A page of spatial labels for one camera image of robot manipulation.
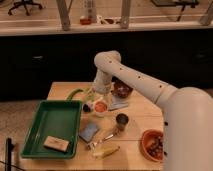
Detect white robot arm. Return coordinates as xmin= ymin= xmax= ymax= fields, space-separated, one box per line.
xmin=93 ymin=51 xmax=213 ymax=171

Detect light green cup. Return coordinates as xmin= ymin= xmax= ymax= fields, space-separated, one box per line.
xmin=84 ymin=88 xmax=95 ymax=102

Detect white paper cup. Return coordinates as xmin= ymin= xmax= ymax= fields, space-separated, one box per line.
xmin=93 ymin=101 xmax=108 ymax=117

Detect small dark metal cup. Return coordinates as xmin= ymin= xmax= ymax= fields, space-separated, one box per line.
xmin=116 ymin=113 xmax=129 ymax=131

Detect dark brown bowl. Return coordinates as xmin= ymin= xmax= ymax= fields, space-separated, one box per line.
xmin=112 ymin=80 xmax=133 ymax=99

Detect grey flat card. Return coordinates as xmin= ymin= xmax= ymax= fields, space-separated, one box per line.
xmin=109 ymin=97 xmax=129 ymax=111

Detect small dark round object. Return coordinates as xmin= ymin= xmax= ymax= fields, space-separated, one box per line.
xmin=83 ymin=104 xmax=92 ymax=113

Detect green banana-shaped vegetable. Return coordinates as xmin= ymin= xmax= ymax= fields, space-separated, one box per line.
xmin=66 ymin=89 xmax=83 ymax=100

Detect green plastic tray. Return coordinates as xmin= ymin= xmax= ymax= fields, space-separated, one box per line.
xmin=21 ymin=100 xmax=82 ymax=159

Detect silver metal fork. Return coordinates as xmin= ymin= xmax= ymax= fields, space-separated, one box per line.
xmin=86 ymin=133 xmax=116 ymax=150

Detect yellow corn cob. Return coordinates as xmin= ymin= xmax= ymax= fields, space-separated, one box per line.
xmin=92 ymin=144 xmax=120 ymax=158

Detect red object on ledge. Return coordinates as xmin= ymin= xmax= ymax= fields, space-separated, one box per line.
xmin=79 ymin=16 xmax=92 ymax=25

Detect orange bowl of grapes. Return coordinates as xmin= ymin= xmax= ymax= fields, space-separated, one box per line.
xmin=140 ymin=129 xmax=163 ymax=162

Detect tan sponge block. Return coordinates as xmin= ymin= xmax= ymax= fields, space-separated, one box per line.
xmin=44 ymin=136 xmax=69 ymax=152

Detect black stand at left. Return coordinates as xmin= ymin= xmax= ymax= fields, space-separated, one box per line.
xmin=5 ymin=138 xmax=14 ymax=171

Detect black office chair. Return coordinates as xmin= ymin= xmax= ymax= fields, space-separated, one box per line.
xmin=8 ymin=0 xmax=43 ymax=16

